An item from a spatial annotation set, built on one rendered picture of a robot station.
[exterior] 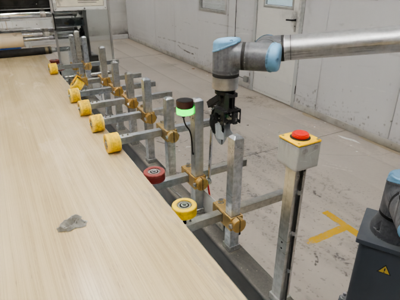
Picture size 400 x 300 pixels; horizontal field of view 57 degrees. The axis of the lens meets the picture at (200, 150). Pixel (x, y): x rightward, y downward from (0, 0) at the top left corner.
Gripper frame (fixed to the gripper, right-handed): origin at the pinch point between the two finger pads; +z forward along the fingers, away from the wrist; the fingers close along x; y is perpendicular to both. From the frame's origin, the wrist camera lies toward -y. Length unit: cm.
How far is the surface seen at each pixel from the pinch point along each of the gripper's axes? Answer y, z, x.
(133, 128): -77, 21, -9
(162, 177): -3.9, 11.5, -22.2
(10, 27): -258, -15, -51
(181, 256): 38, 11, -35
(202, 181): 0.9, 15.0, -8.2
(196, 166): -1.9, 9.4, -9.3
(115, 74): -102, -3, -8
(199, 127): -1.9, -5.9, -8.0
